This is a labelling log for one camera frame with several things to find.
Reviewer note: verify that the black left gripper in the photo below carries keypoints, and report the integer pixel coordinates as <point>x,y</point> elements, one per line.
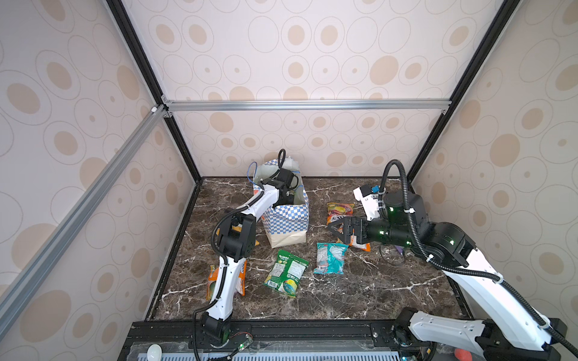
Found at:
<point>290,198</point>

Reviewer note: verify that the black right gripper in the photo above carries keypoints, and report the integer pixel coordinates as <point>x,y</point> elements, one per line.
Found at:
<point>357,229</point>

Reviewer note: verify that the Fox's fruit candy packet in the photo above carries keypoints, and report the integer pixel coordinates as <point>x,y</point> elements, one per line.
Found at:
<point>337,211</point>

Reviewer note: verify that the teal mint candy packet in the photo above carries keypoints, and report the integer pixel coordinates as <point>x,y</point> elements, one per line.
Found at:
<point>330,258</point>

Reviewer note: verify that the blue checkered paper bag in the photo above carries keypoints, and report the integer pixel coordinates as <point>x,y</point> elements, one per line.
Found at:
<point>284,225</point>

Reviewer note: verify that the green snack packet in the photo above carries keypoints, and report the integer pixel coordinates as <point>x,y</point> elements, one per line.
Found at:
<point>286,273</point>

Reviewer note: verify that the small orange Fox's packet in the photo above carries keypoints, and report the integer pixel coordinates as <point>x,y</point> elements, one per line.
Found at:
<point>213,277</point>

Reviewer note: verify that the orange candy packet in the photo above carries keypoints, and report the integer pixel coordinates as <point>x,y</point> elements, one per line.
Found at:
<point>364,247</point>

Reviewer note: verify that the yellow snack packet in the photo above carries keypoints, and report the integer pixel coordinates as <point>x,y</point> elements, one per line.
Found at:
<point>218,233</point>

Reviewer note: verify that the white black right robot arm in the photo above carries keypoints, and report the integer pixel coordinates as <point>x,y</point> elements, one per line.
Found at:
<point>514,330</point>

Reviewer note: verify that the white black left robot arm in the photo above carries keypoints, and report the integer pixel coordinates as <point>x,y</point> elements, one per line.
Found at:
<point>233,239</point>

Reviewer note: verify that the purple pen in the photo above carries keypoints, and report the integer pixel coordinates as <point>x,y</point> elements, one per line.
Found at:
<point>399,249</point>

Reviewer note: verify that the red emergency button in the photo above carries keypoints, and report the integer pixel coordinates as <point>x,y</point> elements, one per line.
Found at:
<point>463,355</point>

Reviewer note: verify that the white round knob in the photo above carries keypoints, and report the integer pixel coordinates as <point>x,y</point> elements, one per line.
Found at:
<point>154,353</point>

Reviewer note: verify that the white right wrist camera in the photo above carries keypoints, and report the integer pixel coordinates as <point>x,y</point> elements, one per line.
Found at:
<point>368,196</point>

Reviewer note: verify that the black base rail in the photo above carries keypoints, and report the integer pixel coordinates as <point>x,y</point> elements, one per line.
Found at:
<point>276,340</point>

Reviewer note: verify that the horizontal aluminium frame bar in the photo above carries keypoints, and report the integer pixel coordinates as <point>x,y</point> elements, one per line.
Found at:
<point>310,105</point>

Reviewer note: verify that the black right corner post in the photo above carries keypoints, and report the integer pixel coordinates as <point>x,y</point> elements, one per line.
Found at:
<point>486,46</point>

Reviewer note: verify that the black corner post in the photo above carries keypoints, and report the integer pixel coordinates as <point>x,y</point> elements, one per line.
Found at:
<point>486,46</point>
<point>121,17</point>

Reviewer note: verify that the black left corner post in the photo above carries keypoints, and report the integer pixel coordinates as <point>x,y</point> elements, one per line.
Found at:
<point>121,17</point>

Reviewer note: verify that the left aluminium frame bar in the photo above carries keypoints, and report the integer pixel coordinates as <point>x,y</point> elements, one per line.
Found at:
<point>35,273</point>

